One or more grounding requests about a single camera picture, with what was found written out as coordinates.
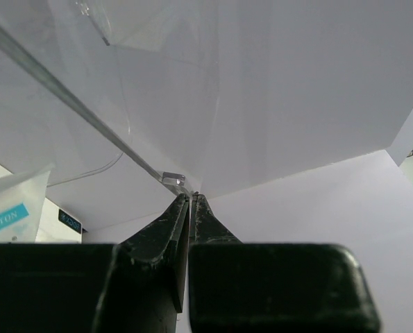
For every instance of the clear acrylic drawer organizer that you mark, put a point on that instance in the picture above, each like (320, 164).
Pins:
(117, 95)

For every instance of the blue label right corner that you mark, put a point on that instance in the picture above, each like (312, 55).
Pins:
(70, 221)

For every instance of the cotton pad packet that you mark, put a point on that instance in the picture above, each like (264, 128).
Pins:
(22, 198)

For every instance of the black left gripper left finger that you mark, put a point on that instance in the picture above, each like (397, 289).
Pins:
(144, 290)

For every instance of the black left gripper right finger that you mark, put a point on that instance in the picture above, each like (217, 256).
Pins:
(286, 287)

